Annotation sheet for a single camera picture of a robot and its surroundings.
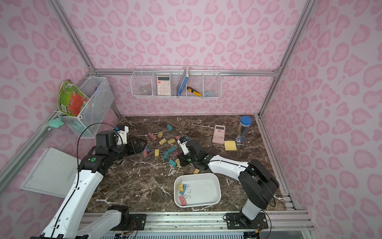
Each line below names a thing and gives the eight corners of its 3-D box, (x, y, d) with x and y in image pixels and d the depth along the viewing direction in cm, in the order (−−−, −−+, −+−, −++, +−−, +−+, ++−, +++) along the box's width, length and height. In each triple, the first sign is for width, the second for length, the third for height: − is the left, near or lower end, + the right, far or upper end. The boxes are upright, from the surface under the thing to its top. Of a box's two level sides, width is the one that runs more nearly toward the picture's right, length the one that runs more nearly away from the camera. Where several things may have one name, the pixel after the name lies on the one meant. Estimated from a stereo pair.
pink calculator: (211, 142, 106) (212, 140, 104) (214, 126, 116) (214, 124, 114) (224, 144, 105) (224, 142, 103) (225, 127, 115) (225, 125, 113)
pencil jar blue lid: (235, 143, 105) (242, 125, 90) (233, 134, 110) (239, 115, 95) (245, 143, 105) (253, 124, 90) (243, 134, 110) (250, 115, 95)
